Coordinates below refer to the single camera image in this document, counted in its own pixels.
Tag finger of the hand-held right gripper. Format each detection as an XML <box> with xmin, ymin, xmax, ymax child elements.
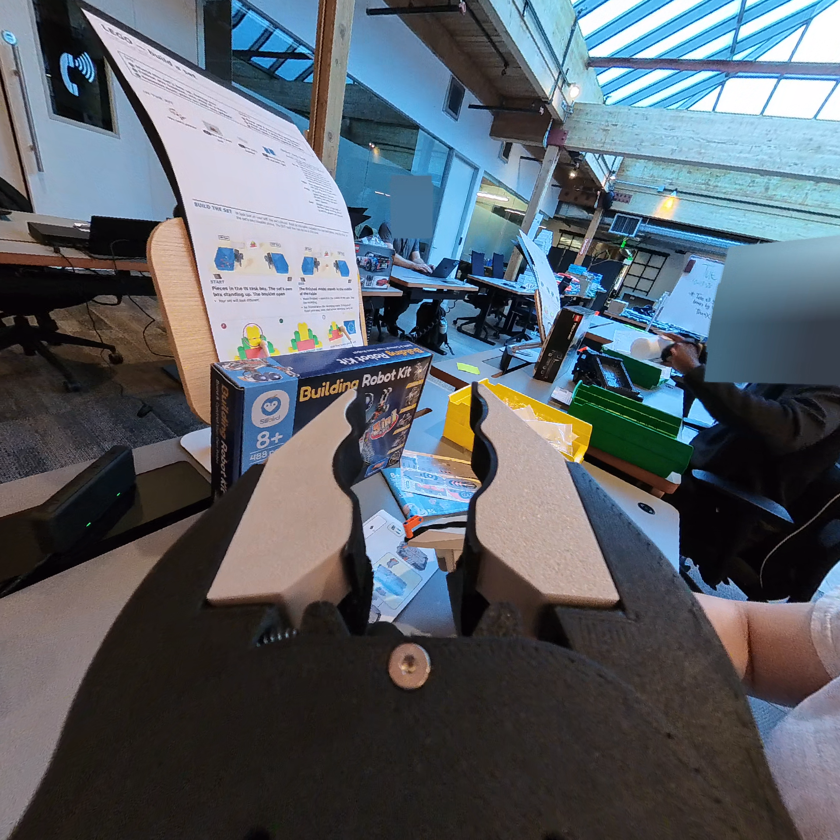
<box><xmin>407</xmin><ymin>521</ymin><xmax>471</xmax><ymax>573</ymax></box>

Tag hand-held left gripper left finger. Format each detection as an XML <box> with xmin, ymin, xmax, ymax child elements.
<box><xmin>205</xmin><ymin>389</ymin><xmax>375</xmax><ymax>636</ymax></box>

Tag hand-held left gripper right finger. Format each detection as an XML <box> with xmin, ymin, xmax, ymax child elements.
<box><xmin>455</xmin><ymin>382</ymin><xmax>622</xmax><ymax>636</ymax></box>

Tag person's right forearm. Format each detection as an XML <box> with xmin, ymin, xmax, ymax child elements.
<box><xmin>694</xmin><ymin>589</ymin><xmax>837</xmax><ymax>710</ymax></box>

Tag grey desk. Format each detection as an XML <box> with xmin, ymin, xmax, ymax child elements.
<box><xmin>0</xmin><ymin>364</ymin><xmax>681</xmax><ymax>840</ymax></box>

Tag wooden edged desk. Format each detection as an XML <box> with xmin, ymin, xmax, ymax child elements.
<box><xmin>0</xmin><ymin>210</ymin><xmax>153</xmax><ymax>273</ymax></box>

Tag open instruction booklet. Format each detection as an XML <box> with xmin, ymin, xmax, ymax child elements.
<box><xmin>360</xmin><ymin>508</ymin><xmax>439</xmax><ymax>626</ymax></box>

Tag blue covered booklet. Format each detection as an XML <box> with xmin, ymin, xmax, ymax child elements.
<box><xmin>379</xmin><ymin>448</ymin><xmax>485</xmax><ymax>521</ymax></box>

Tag clear plastic bags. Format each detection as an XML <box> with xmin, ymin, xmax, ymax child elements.
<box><xmin>508</xmin><ymin>406</ymin><xmax>581</xmax><ymax>455</ymax></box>

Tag yellow parts bin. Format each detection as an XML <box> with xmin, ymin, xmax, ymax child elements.
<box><xmin>441</xmin><ymin>378</ymin><xmax>593</xmax><ymax>464</ymax></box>

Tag blue robot kit box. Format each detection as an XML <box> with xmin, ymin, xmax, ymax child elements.
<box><xmin>209</xmin><ymin>341</ymin><xmax>435</xmax><ymax>503</ymax></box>

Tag green parts bin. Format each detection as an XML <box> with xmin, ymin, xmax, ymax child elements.
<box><xmin>602</xmin><ymin>346</ymin><xmax>665</xmax><ymax>389</ymax></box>
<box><xmin>567</xmin><ymin>381</ymin><xmax>694</xmax><ymax>479</ymax></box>

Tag black brick assembly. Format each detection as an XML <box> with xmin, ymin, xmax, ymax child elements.
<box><xmin>571</xmin><ymin>348</ymin><xmax>643</xmax><ymax>403</ymax></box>

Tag black product box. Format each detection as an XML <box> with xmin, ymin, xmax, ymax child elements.
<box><xmin>532</xmin><ymin>304</ymin><xmax>596</xmax><ymax>384</ymax></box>

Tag black office chair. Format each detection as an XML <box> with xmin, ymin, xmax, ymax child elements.
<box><xmin>682</xmin><ymin>459</ymin><xmax>840</xmax><ymax>605</ymax></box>
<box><xmin>0</xmin><ymin>176</ymin><xmax>126</xmax><ymax>395</ymax></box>

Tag black box with green light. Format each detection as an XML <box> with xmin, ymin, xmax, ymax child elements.
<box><xmin>31</xmin><ymin>445</ymin><xmax>137</xmax><ymax>553</ymax></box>

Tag black backpack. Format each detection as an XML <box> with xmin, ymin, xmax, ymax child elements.
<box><xmin>407</xmin><ymin>301</ymin><xmax>455</xmax><ymax>355</ymax></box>

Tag wooden sheet stand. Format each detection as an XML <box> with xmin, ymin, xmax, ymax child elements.
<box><xmin>146</xmin><ymin>217</ymin><xmax>227</xmax><ymax>475</ymax></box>

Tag whiteboard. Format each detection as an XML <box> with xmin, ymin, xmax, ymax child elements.
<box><xmin>655</xmin><ymin>252</ymin><xmax>728</xmax><ymax>339</ymax></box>

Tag toy car box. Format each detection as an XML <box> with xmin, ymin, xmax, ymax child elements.
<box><xmin>354</xmin><ymin>241</ymin><xmax>395</xmax><ymax>290</ymax></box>

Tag black docking device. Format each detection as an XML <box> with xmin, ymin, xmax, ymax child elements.
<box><xmin>26</xmin><ymin>215</ymin><xmax>161</xmax><ymax>260</ymax></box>

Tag black phone sign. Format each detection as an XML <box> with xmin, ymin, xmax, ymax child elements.
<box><xmin>31</xmin><ymin>0</ymin><xmax>120</xmax><ymax>137</ymax></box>

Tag wooden post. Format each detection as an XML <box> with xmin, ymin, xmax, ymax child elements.
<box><xmin>307</xmin><ymin>0</ymin><xmax>357</xmax><ymax>178</ymax></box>

